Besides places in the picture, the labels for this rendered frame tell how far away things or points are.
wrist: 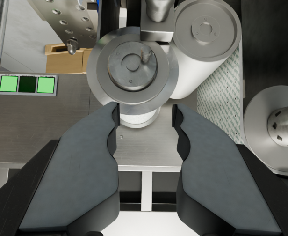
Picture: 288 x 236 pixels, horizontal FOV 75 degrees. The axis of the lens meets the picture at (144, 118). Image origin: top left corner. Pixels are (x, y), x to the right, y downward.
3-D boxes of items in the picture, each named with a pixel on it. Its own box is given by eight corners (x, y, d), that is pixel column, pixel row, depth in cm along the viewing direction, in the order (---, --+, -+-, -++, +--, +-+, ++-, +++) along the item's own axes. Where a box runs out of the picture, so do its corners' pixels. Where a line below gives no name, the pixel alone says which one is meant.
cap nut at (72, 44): (75, 39, 63) (75, 52, 62) (79, 45, 67) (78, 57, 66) (65, 39, 63) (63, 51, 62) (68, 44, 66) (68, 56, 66)
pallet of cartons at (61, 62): (73, 67, 352) (71, 91, 346) (39, 40, 260) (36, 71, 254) (142, 65, 335) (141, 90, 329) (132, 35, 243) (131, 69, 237)
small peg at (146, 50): (153, 51, 26) (143, 55, 25) (151, 60, 28) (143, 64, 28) (148, 42, 26) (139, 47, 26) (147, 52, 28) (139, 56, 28)
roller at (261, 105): (324, 86, 32) (333, 173, 30) (242, 111, 56) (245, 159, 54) (241, 84, 31) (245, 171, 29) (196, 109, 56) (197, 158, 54)
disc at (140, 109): (177, 26, 31) (180, 114, 29) (177, 28, 32) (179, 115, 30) (87, 25, 31) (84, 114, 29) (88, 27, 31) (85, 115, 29)
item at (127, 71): (99, 51, 28) (145, 33, 29) (102, 57, 30) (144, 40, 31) (119, 96, 27) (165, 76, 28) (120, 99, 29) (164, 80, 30)
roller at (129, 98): (168, 33, 30) (170, 103, 29) (154, 83, 56) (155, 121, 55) (96, 33, 30) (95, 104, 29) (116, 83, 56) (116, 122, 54)
